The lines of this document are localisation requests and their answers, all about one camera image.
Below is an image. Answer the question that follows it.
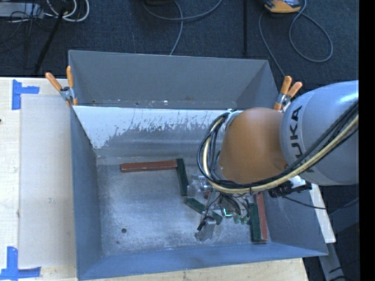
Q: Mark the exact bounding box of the grey metal bin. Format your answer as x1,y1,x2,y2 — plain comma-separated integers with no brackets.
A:
67,50,329,281

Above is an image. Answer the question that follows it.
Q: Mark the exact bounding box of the red-brown flat block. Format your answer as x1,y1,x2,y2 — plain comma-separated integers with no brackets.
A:
254,192,269,243
120,160,179,173

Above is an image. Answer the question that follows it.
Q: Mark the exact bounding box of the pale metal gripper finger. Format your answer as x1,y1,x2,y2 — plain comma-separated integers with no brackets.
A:
186,175,212,198
195,217,217,242

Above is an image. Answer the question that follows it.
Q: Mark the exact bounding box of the black cylinder on white bracket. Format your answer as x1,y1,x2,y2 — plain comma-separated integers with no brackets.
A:
268,175,313,199

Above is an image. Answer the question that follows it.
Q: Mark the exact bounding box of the dark green flat block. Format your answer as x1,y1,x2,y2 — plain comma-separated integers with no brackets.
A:
175,157,190,197
185,197,224,225
248,203,262,244

